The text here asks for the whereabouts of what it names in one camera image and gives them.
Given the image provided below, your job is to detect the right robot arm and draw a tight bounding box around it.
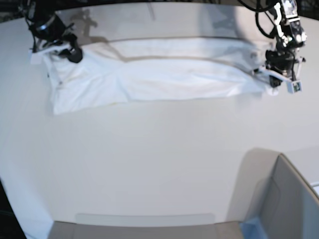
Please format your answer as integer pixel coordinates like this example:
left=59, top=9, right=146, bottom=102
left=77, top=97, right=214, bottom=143
left=19, top=0, right=83, bottom=64

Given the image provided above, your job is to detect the grey cardboard box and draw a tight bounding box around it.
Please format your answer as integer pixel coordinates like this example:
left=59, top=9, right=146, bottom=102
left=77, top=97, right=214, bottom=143
left=226, top=148, right=319, bottom=239

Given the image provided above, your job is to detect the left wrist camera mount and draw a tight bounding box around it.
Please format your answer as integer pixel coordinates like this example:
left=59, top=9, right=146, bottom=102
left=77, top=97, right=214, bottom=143
left=252, top=57, right=306, bottom=94

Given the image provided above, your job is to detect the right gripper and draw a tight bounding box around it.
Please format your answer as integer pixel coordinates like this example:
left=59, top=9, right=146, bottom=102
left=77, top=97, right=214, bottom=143
left=31, top=14, right=83, bottom=63

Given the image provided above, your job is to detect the black cable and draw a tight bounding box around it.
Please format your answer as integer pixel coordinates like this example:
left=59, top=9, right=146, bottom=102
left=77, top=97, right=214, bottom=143
left=236, top=0, right=280, bottom=40

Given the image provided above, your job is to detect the white t-shirt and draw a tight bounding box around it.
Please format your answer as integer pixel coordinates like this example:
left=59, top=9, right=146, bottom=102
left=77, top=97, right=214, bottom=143
left=43, top=38, right=279, bottom=115

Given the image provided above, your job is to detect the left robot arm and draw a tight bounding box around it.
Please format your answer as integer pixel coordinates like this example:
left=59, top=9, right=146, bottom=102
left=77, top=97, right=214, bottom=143
left=253, top=0, right=307, bottom=93

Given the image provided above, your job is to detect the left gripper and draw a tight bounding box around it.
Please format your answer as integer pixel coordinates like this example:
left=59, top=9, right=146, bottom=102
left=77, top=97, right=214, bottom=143
left=265, top=50, right=303, bottom=87

